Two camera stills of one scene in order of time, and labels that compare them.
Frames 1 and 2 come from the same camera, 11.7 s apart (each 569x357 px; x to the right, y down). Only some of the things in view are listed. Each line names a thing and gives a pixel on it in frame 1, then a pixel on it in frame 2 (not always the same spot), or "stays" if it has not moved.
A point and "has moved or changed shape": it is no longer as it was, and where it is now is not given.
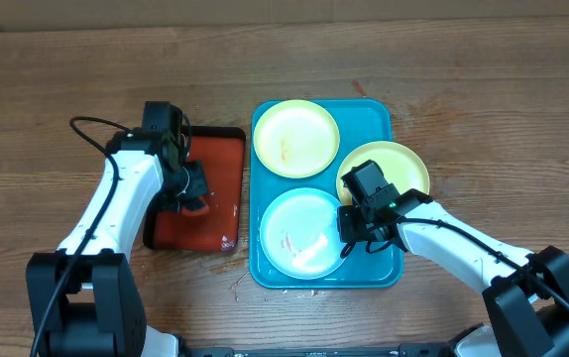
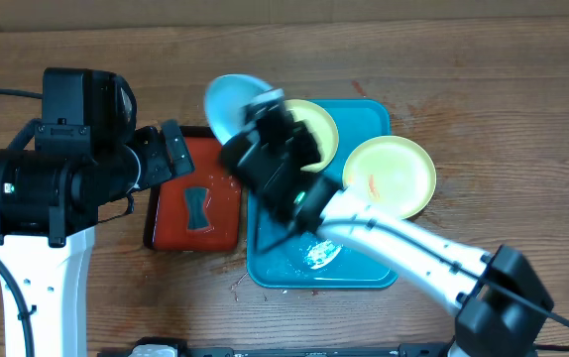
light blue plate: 298,234 → 226,97
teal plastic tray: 359,122 stays
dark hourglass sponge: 193,203 has moved or changed shape
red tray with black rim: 222,149 stays
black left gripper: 198,185 → 148,142
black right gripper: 350,226 → 269,115
